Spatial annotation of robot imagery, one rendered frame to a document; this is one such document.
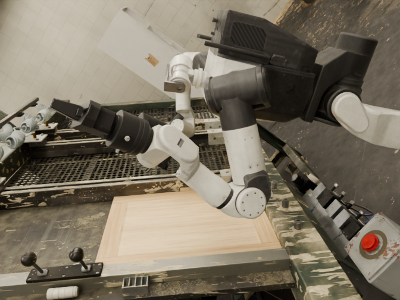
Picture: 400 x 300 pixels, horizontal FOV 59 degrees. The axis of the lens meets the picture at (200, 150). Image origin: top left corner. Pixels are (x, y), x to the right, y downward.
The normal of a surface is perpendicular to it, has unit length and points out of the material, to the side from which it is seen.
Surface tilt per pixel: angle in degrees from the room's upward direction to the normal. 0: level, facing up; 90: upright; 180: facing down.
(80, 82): 90
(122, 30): 90
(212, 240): 51
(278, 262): 90
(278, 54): 90
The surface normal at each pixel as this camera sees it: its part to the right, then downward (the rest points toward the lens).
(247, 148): 0.27, 0.09
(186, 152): 0.59, -0.40
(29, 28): 0.04, 0.42
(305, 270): -0.05, -0.92
